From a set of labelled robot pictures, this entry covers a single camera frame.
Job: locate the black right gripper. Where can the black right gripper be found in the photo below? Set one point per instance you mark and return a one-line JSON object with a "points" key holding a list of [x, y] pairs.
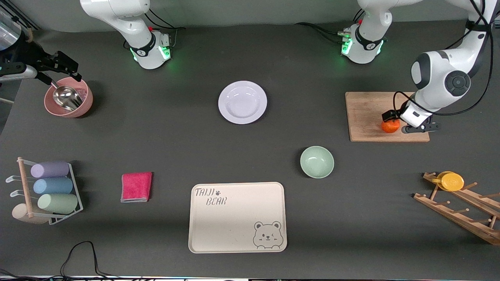
{"points": [[36, 59]]}

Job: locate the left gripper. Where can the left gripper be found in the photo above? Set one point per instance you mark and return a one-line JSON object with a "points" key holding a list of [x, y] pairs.
{"points": [[395, 114]]}

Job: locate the orange fruit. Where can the orange fruit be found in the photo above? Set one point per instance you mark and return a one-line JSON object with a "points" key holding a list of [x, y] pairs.
{"points": [[390, 127]]}

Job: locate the white round plate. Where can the white round plate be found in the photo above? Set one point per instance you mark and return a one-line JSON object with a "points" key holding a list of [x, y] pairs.
{"points": [[242, 102]]}

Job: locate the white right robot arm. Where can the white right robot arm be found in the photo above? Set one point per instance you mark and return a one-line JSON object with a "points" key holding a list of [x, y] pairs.
{"points": [[144, 47]]}

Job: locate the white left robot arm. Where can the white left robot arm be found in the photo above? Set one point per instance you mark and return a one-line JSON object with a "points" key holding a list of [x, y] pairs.
{"points": [[445, 78]]}

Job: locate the wooden cutting board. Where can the wooden cutting board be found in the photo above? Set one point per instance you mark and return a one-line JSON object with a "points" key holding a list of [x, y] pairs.
{"points": [[363, 117]]}

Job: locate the metal scoop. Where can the metal scoop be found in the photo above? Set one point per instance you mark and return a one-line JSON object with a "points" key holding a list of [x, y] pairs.
{"points": [[67, 97]]}

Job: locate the pink bowl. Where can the pink bowl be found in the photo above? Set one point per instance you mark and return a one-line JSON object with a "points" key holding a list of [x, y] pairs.
{"points": [[84, 103]]}

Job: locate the light green bowl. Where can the light green bowl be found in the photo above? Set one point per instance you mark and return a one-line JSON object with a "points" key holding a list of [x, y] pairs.
{"points": [[317, 162]]}

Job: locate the yellow cup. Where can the yellow cup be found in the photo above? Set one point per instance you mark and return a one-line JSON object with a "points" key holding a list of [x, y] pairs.
{"points": [[451, 182]]}

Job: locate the purple cup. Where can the purple cup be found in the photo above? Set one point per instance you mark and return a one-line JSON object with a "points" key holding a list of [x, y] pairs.
{"points": [[50, 169]]}

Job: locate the blue cup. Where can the blue cup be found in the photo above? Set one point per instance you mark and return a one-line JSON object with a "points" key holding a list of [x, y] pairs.
{"points": [[52, 186]]}

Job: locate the wooden peg drying rack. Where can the wooden peg drying rack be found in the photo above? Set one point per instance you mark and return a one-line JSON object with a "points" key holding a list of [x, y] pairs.
{"points": [[457, 218]]}

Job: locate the green cup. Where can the green cup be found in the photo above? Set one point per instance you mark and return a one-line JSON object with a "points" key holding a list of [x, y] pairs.
{"points": [[58, 203]]}

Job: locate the pink folded cloth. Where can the pink folded cloth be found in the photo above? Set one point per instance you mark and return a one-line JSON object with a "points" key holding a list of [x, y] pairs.
{"points": [[136, 187]]}

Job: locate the beige cup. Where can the beige cup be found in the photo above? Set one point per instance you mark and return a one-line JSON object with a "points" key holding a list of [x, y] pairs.
{"points": [[21, 214]]}

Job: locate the beige bear print tray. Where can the beige bear print tray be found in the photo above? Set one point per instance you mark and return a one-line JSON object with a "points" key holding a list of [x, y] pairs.
{"points": [[230, 222]]}

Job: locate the aluminium frame profile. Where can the aluminium frame profile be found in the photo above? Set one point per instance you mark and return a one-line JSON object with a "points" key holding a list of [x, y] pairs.
{"points": [[19, 17]]}

